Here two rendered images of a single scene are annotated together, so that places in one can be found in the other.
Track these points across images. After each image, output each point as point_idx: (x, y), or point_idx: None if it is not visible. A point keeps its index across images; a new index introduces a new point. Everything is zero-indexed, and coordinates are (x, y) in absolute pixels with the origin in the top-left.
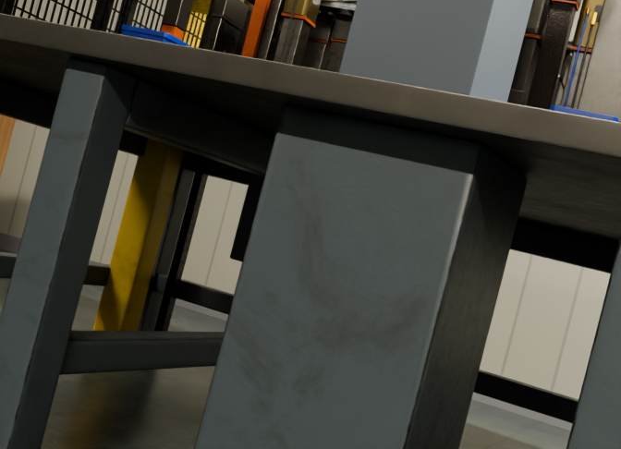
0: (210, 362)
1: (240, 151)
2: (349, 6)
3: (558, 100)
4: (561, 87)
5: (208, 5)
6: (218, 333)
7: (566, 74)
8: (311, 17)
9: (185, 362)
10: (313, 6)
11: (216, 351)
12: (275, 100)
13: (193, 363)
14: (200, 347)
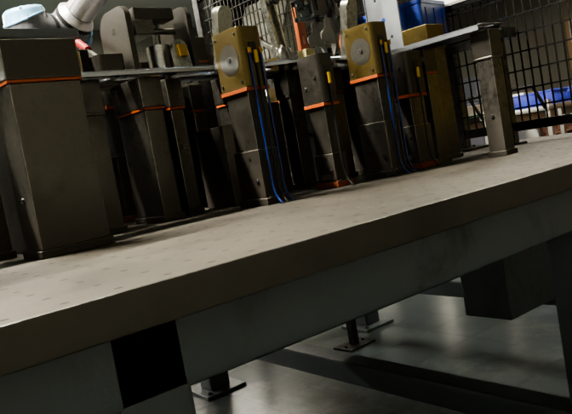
0: (288, 365)
1: None
2: (270, 77)
3: (128, 132)
4: (124, 119)
5: (453, 48)
6: (313, 347)
7: (117, 107)
8: (275, 98)
9: (268, 359)
10: (272, 90)
11: (289, 358)
12: None
13: (275, 362)
14: (275, 352)
